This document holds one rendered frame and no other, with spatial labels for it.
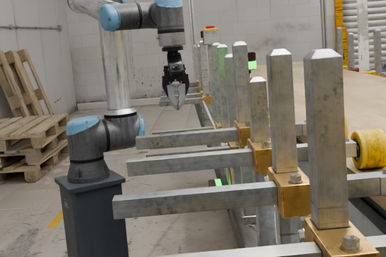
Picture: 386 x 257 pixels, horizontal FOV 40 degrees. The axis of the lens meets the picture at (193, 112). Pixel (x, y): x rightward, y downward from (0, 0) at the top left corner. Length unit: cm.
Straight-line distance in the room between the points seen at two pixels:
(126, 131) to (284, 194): 164
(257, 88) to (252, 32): 846
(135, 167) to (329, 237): 55
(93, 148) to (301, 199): 164
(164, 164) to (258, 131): 21
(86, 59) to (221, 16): 255
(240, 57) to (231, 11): 821
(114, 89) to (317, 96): 184
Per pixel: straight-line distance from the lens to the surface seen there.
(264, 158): 104
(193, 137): 131
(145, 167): 107
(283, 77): 84
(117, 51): 237
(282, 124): 85
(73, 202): 234
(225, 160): 107
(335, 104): 60
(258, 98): 109
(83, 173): 236
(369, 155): 110
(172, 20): 174
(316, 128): 60
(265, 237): 117
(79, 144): 234
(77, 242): 240
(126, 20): 181
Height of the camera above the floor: 120
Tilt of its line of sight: 8 degrees down
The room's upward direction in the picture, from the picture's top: 5 degrees counter-clockwise
